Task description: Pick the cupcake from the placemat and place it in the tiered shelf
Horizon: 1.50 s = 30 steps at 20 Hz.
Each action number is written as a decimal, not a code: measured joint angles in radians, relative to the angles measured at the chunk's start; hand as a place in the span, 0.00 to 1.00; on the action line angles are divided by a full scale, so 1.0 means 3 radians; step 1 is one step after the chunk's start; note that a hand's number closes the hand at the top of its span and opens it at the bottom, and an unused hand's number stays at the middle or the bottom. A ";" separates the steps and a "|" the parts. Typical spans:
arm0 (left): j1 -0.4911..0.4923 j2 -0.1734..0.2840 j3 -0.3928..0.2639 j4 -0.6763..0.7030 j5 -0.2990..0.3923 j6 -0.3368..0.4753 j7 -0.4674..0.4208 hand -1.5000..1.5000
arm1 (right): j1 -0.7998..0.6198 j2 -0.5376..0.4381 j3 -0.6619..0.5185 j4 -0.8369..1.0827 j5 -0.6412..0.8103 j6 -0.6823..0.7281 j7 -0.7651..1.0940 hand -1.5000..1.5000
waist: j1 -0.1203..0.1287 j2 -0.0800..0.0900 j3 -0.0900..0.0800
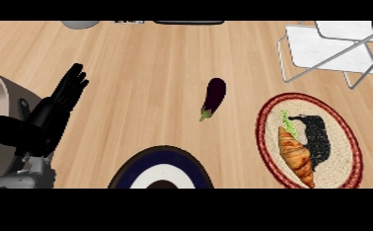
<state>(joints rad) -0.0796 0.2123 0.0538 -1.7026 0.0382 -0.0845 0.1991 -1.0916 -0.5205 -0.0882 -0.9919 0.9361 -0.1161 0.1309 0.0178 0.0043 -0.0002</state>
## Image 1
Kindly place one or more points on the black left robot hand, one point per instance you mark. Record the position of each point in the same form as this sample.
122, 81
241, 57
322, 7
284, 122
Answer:
62, 93

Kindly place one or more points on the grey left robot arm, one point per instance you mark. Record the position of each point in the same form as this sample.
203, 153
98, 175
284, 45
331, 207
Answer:
26, 175

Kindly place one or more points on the dark cupcake with green wrapper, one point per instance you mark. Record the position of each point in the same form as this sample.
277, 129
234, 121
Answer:
315, 139

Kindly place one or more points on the oval woven placemat red rim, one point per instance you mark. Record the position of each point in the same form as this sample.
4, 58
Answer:
339, 133

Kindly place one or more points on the grey bowl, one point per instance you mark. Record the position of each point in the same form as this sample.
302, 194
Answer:
79, 24

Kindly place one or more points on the small white and dark object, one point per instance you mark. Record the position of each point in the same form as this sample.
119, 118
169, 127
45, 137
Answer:
128, 21

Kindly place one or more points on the navy and white plate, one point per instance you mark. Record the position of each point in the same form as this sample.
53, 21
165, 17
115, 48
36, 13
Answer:
159, 162

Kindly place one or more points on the purple eggplant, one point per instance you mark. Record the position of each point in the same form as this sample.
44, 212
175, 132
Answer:
213, 95

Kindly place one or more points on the black flat appliance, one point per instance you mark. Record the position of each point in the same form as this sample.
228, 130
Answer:
187, 22

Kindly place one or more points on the golden croissant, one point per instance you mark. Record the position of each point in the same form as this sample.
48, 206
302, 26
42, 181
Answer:
296, 157

